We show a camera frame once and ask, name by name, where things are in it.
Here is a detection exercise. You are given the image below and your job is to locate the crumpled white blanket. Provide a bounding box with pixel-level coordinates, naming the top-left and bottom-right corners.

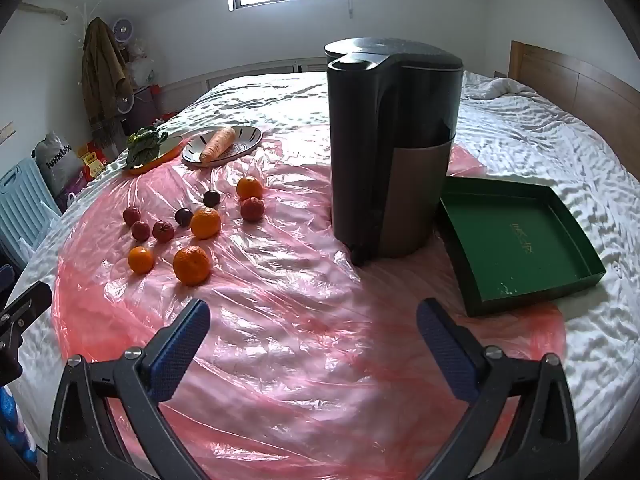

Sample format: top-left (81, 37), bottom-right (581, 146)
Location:
top-left (462, 72), bottom-right (538, 101)

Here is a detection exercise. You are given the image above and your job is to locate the grey printed bag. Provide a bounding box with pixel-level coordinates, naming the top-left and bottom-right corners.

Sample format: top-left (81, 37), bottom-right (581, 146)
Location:
top-left (32, 130), bottom-right (83, 193)

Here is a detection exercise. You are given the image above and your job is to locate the leafy green vegetable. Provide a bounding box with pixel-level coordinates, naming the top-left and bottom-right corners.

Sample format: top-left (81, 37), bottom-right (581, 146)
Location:
top-left (125, 127), bottom-right (170, 168)

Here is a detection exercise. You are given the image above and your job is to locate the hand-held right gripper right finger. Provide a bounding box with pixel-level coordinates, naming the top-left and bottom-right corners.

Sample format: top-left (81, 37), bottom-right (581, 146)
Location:
top-left (416, 297), bottom-right (581, 480)

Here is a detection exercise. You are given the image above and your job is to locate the white plastic bag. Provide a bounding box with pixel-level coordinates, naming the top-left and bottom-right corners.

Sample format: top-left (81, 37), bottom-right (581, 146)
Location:
top-left (125, 40), bottom-right (156, 86)

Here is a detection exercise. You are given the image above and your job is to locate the white bed sheet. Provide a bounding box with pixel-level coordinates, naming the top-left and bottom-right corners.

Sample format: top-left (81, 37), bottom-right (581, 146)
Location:
top-left (0, 70), bottom-right (640, 480)

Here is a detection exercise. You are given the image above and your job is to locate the light blue suitcase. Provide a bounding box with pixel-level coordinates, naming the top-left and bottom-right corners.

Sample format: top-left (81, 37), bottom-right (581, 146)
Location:
top-left (0, 157), bottom-right (63, 271)

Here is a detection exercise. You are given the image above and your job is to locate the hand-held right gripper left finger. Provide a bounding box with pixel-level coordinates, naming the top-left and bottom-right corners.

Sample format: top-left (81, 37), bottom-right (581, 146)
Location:
top-left (47, 298), bottom-right (212, 480)

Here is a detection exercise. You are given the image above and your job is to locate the purple storage box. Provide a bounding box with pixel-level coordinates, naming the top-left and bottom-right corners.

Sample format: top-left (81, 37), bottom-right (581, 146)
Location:
top-left (127, 85), bottom-right (161, 131)

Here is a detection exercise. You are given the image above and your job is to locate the orange mandarin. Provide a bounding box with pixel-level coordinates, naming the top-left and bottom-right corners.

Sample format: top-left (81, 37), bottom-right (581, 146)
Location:
top-left (127, 245), bottom-right (155, 275)
top-left (172, 245), bottom-right (212, 287)
top-left (190, 207), bottom-right (222, 240)
top-left (236, 176), bottom-right (264, 201)

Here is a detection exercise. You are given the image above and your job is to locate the black and brown juicer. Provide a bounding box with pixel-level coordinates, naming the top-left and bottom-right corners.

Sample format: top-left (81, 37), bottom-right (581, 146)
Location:
top-left (324, 37), bottom-right (465, 267)

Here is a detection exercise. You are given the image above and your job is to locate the orange plate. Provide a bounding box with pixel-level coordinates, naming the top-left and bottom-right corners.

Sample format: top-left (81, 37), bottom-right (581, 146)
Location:
top-left (126, 136), bottom-right (184, 176)

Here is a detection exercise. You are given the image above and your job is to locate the striped ceramic plate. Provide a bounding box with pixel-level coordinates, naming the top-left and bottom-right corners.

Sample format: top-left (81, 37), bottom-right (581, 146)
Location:
top-left (181, 125), bottom-right (264, 167)

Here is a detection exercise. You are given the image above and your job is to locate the wooden headboard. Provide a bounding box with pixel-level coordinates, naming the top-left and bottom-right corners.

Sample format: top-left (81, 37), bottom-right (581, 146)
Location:
top-left (494, 40), bottom-right (640, 183)

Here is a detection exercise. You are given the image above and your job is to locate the brown coat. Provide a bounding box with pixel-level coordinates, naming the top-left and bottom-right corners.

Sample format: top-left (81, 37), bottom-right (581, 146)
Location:
top-left (81, 17), bottom-right (135, 146)

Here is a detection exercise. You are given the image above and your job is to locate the green cardboard tray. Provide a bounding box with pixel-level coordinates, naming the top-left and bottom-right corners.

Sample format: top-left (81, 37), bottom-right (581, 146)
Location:
top-left (438, 176), bottom-right (607, 317)

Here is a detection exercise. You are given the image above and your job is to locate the beige wall pipe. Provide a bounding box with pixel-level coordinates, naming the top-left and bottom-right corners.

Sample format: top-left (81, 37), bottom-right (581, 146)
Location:
top-left (20, 2), bottom-right (68, 23)

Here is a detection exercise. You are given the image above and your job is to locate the pink plastic sheet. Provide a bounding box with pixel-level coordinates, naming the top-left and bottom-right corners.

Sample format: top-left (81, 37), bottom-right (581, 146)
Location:
top-left (50, 122), bottom-right (568, 480)

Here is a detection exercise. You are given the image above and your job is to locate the red and yellow box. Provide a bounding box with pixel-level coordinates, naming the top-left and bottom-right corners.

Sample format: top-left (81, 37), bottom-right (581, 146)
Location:
top-left (80, 142), bottom-right (108, 178)

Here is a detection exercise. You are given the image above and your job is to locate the carrot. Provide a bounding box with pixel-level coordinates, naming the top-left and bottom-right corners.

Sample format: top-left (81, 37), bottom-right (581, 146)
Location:
top-left (199, 127), bottom-right (237, 164)

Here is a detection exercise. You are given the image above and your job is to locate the white coat rack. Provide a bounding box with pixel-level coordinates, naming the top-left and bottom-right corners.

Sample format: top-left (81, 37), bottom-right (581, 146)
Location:
top-left (72, 2), bottom-right (103, 56)

